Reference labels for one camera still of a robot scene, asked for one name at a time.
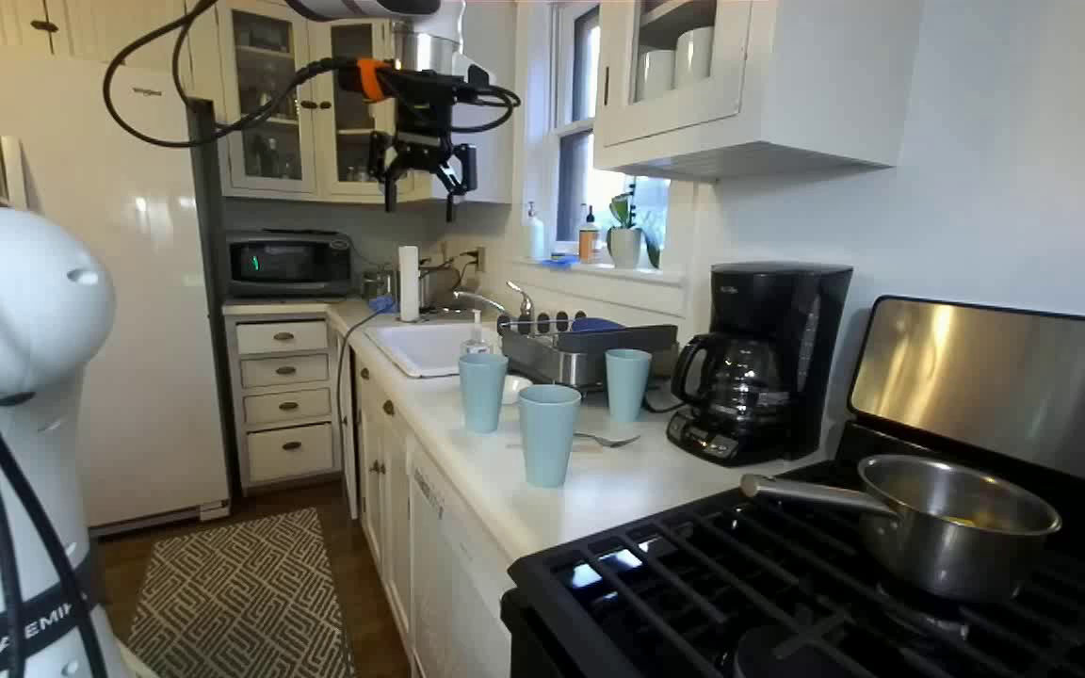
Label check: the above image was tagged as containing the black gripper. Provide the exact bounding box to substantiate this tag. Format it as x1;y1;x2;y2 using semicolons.
364;130;483;228

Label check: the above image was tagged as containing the teal plastic cup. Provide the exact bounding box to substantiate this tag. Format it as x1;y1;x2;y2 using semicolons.
457;349;512;437
515;380;583;494
604;348;654;427

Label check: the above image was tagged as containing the white paper towel roll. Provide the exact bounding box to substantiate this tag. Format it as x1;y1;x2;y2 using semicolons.
397;240;424;326

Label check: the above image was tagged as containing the silver bread toaster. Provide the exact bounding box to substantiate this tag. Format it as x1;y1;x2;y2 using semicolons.
357;264;400;305

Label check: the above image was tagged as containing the white soap bottle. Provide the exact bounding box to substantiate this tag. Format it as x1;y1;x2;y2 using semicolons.
520;204;549;268

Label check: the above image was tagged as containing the chrome sink faucet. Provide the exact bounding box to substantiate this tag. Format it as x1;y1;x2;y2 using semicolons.
446;277;541;326

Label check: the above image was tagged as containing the white kitchen sink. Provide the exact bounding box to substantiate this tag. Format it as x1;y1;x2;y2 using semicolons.
362;318;503;383

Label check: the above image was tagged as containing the orange pump bottle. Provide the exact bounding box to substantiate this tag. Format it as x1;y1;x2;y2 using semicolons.
576;204;604;268

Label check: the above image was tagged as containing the kitchen window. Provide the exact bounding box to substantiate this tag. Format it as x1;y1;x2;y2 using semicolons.
549;0;674;270

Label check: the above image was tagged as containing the white pot with plant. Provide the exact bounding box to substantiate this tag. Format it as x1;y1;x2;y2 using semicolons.
604;184;667;270

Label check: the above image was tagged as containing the dark dish drying rack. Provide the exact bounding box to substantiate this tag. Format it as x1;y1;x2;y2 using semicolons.
492;308;681;397

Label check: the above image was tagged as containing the blue dish in rack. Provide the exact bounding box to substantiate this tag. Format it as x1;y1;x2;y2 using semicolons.
564;312;630;348

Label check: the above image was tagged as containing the white base cabinet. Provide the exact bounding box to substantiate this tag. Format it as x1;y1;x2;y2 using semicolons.
220;297;520;678

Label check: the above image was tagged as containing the white mug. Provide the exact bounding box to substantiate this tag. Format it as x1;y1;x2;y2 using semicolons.
669;22;714;92
638;46;679;101

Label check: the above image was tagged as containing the white refrigerator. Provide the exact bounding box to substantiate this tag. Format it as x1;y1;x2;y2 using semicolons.
0;36;239;540

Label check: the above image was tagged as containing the glass coffee carafe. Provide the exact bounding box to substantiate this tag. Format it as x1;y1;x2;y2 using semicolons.
669;332;786;437

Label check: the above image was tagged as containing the white dishwasher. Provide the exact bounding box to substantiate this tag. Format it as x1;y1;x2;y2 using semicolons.
402;437;520;678

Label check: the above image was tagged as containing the black drip coffee maker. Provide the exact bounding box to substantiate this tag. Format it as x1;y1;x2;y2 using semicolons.
662;260;856;472

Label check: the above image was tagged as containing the patterned grey floor rug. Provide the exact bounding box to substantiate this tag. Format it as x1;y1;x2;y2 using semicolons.
124;505;357;678

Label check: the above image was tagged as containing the black steel gas stove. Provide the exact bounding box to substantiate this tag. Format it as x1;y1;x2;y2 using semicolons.
496;294;1085;678

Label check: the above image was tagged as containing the stainless steel saucepan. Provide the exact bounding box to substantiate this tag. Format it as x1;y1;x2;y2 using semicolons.
738;449;1065;607

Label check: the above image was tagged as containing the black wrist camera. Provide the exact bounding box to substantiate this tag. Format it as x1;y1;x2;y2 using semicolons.
390;96;458;144

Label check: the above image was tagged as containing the glass door wall cabinet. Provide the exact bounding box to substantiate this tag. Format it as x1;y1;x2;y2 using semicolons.
212;0;515;208

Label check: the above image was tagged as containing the white wall cabinet with mugs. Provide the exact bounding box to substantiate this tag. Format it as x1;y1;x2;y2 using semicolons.
590;0;928;182

